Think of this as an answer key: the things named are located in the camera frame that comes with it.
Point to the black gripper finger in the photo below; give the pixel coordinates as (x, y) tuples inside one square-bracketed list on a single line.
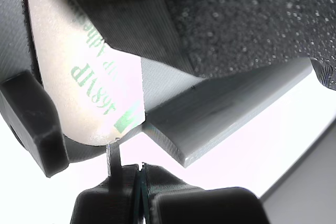
[(197, 208), (110, 203)]

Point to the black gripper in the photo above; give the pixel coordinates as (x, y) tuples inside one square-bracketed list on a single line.
[(249, 19)]

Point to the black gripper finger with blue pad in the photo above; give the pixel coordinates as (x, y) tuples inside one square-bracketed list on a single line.
[(326, 72), (126, 11)]

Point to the tan tape liner 3M print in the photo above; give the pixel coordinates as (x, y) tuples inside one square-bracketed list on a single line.
[(78, 103)]

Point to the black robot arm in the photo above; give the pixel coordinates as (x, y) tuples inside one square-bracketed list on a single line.
[(309, 190)]

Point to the grey fixture with black legs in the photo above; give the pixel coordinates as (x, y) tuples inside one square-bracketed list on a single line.
[(223, 108)]

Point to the black fixture clip post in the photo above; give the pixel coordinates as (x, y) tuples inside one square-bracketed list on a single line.
[(31, 119)]

